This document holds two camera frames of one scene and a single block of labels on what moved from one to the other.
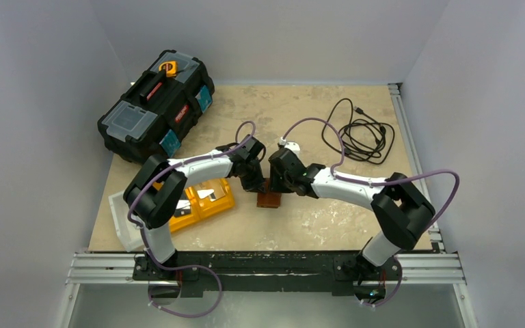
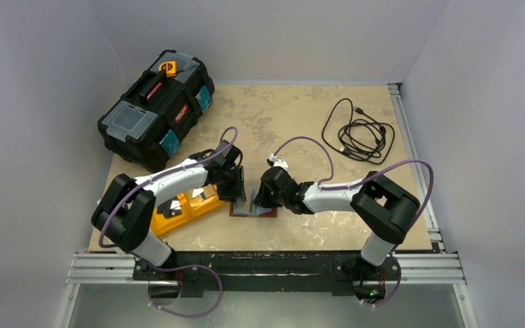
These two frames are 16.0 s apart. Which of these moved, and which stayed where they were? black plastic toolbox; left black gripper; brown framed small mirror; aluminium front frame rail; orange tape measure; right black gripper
Moved: brown framed small mirror; right black gripper; left black gripper
Stayed: black plastic toolbox; orange tape measure; aluminium front frame rail
